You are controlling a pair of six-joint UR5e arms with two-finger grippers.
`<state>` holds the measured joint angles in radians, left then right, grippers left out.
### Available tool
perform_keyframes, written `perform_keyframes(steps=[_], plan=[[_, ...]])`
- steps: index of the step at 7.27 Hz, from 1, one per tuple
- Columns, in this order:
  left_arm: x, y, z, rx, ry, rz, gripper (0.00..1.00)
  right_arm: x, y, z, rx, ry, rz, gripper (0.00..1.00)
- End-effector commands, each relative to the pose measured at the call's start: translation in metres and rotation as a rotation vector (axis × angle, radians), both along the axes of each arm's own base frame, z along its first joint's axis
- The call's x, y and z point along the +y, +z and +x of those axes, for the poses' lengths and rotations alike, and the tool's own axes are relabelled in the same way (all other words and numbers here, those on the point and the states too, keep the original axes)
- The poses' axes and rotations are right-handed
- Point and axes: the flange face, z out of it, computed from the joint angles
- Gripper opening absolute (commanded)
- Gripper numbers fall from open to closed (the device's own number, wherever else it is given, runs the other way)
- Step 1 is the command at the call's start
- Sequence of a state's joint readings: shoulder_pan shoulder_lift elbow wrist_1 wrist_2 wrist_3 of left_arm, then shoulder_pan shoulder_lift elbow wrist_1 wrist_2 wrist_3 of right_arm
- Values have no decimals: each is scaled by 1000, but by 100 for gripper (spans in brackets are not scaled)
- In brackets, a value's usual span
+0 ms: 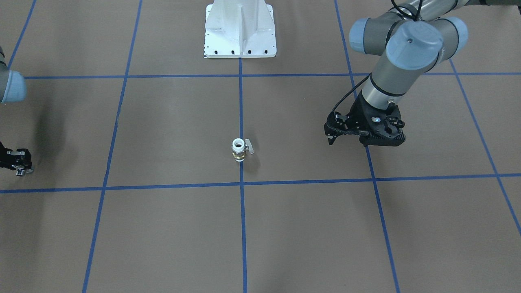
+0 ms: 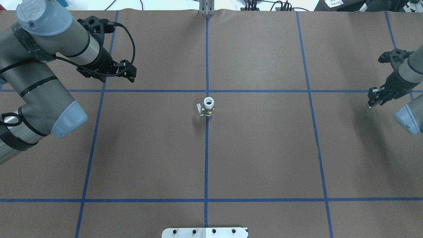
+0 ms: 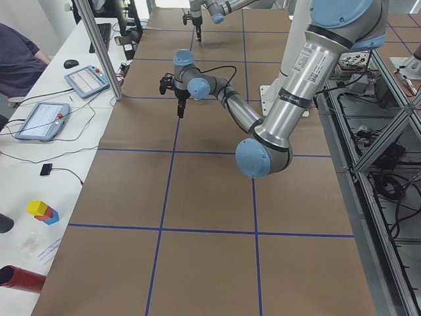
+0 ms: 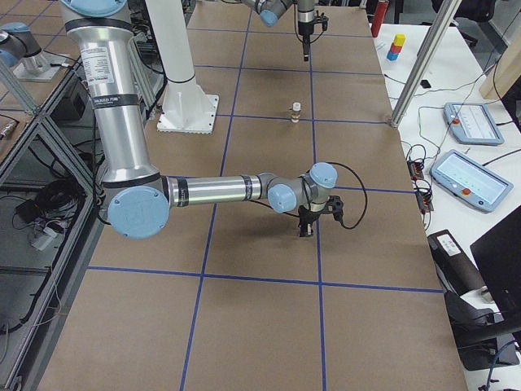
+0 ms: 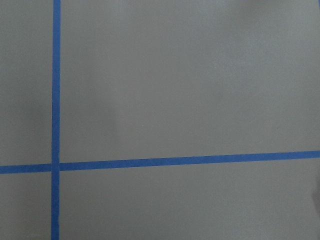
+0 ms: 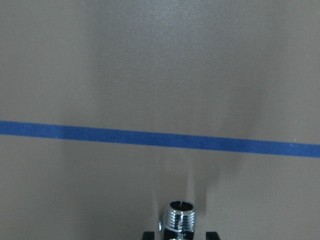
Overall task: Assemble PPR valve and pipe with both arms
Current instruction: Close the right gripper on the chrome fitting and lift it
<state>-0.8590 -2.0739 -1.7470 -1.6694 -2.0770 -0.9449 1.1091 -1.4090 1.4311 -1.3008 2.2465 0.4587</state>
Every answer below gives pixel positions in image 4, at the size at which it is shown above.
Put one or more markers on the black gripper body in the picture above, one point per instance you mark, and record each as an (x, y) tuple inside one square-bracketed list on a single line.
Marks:
[(304, 27), (308, 215)]

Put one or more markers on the white brass PPR valve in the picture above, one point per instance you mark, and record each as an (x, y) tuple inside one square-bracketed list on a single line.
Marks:
[(295, 111)]

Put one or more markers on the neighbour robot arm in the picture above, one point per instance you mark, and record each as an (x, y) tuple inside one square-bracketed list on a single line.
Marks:
[(21, 51)]

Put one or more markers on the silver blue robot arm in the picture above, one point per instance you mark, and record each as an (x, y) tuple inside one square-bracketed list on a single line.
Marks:
[(271, 11), (140, 197)]

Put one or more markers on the red cylinder tube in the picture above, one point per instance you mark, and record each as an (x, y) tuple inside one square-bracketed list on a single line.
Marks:
[(379, 15)]

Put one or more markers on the yellow red blue blocks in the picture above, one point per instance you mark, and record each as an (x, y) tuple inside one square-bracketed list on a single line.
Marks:
[(396, 47)]

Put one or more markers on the black power strip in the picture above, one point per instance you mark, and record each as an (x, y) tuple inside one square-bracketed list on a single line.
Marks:
[(422, 187)]

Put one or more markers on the small black box device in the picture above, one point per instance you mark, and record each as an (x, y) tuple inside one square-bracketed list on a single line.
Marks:
[(425, 84)]

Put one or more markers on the near blue teach pendant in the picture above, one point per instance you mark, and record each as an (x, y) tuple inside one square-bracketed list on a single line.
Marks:
[(470, 181)]

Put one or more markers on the blue teach pendant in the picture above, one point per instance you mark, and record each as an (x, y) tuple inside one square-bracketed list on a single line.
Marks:
[(472, 123), (470, 181)]

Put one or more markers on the far blue teach pendant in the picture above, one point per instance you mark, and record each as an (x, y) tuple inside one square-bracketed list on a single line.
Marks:
[(472, 123)]

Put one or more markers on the black monitor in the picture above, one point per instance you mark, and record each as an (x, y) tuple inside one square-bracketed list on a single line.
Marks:
[(497, 256)]

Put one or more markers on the wooden board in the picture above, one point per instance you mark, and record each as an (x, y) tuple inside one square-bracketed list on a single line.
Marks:
[(505, 73)]

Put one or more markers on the black office chair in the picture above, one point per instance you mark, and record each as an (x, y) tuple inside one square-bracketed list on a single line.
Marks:
[(484, 334)]

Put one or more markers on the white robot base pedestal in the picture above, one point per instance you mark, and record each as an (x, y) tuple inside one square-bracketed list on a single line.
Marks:
[(185, 108)]

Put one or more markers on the aluminium frame post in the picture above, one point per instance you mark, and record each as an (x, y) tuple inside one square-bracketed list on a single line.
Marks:
[(427, 50)]

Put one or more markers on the aluminium frame side rack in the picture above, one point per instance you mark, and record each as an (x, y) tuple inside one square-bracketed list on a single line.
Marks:
[(51, 188)]

